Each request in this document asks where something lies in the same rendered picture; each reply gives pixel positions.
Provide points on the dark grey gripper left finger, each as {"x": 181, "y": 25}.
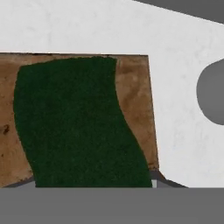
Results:
{"x": 28, "y": 183}

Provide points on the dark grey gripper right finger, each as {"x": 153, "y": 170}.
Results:
{"x": 162, "y": 181}

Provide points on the brown wooden cutting board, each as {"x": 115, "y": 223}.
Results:
{"x": 134, "y": 87}

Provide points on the grey sink basin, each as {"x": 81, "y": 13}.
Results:
{"x": 213, "y": 93}

